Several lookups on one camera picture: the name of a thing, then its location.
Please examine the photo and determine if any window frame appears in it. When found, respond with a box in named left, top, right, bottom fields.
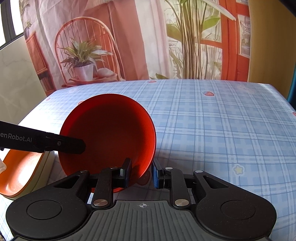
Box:
left=1, top=1, right=23, bottom=50

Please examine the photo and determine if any yellow wooden panel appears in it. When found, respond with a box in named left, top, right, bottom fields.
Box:
left=248, top=0, right=295, bottom=98

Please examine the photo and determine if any orange square bowl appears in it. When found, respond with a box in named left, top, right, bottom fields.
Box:
left=1, top=150, right=49, bottom=199

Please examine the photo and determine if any marble wall panel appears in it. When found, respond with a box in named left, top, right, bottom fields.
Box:
left=0, top=37, right=46, bottom=124

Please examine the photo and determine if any teal curtain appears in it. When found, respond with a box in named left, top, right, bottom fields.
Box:
left=287, top=67, right=296, bottom=109

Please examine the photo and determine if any printed room scene backdrop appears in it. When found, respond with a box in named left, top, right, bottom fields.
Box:
left=18, top=0, right=251, bottom=95

